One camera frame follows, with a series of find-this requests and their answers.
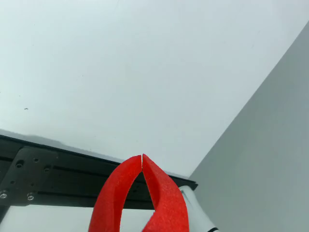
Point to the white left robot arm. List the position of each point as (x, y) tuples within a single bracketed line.
[(198, 212)]

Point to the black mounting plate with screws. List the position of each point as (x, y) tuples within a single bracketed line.
[(26, 174)]

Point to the black aluminium frame rail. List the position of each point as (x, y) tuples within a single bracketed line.
[(77, 178)]

